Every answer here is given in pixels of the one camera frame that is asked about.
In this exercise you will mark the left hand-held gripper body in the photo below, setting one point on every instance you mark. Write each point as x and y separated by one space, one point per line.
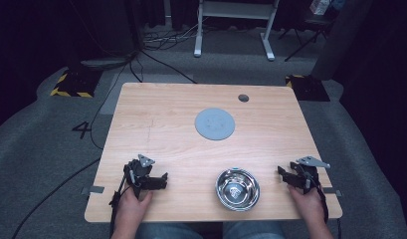
140 172

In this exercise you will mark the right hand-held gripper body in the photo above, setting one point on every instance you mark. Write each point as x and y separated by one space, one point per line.
307 174

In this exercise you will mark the person's right hand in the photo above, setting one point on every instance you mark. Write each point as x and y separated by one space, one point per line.
307 204

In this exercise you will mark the person's left hand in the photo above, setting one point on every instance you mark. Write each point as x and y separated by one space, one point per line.
133 207

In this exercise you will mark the grey tape strip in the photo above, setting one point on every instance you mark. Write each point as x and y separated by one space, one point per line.
93 190
333 191

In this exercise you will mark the shiny steel bowl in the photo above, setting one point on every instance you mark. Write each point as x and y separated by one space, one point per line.
238 190

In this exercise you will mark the person's legs in jeans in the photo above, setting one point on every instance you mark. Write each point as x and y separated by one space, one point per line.
211 231

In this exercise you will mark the round grey mat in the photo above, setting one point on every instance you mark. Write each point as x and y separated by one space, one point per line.
214 123

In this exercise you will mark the black folding chair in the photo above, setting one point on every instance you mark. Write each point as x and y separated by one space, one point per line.
310 25

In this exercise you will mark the black yellow striped base plate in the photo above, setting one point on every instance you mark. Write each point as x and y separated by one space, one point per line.
76 84
308 88

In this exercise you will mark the white metal desk frame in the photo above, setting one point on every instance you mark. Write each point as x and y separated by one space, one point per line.
236 10

